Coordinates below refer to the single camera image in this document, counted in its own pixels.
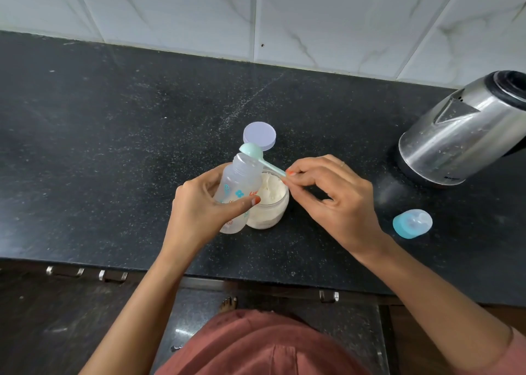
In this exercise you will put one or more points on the person's right hand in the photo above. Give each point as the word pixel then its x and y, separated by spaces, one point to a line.
pixel 345 210

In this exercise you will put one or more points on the person's left hand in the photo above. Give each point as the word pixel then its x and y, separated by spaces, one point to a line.
pixel 193 218

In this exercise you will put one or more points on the person's right forearm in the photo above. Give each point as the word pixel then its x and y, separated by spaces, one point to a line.
pixel 435 300

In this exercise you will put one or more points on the lilac round jar lid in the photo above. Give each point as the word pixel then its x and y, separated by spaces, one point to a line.
pixel 263 134

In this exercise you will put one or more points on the clear milk powder jar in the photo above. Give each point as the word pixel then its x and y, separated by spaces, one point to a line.
pixel 271 206

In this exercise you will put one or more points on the person's left foot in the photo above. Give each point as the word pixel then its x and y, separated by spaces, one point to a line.
pixel 228 305

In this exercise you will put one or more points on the blue bottle teat cap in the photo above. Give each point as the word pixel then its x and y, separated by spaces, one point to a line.
pixel 413 224

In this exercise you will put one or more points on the person's left forearm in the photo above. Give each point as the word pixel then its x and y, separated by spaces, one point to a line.
pixel 135 317

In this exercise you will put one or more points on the reddish pink garment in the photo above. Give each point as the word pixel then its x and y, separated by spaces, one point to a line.
pixel 255 346

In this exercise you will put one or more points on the light blue measuring scoop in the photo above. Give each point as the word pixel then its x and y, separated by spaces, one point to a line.
pixel 250 150

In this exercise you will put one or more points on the clear plastic baby bottle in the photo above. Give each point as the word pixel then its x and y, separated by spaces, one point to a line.
pixel 242 177

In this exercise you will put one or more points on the steel electric kettle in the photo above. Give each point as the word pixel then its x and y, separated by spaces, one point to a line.
pixel 460 140

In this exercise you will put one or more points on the dark wooden cabinet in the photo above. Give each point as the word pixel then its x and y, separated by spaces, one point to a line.
pixel 431 337

